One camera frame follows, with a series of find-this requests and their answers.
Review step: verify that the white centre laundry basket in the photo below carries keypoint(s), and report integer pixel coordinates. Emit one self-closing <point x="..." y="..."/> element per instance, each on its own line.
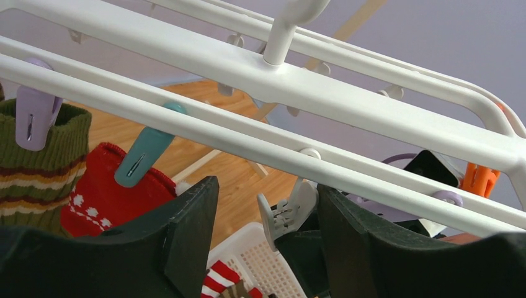
<point x="248" y="253"/>

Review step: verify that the white plastic clip hanger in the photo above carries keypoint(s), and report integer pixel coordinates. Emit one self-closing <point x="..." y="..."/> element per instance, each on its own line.
<point x="499" y="144"/>

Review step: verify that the orange hanger clip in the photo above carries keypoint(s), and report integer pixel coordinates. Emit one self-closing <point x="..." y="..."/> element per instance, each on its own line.
<point x="460" y="239"/>
<point x="479" y="180"/>

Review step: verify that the red christmas sock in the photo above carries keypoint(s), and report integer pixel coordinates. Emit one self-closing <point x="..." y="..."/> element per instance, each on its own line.
<point x="98" y="203"/>

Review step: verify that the olive green striped sock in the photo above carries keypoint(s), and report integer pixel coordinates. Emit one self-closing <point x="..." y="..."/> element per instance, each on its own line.
<point x="36" y="185"/>

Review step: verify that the teal hanger clip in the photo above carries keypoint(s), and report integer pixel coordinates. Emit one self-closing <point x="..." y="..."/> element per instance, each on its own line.
<point x="145" y="151"/>

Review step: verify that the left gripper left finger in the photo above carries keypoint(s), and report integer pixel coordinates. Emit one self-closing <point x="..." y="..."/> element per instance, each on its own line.
<point x="162" y="253"/>

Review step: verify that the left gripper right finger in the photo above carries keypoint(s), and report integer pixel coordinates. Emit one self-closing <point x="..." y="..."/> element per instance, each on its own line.
<point x="368" y="256"/>

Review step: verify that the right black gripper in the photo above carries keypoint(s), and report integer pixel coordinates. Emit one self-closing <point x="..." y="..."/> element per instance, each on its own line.
<point x="303" y="251"/>

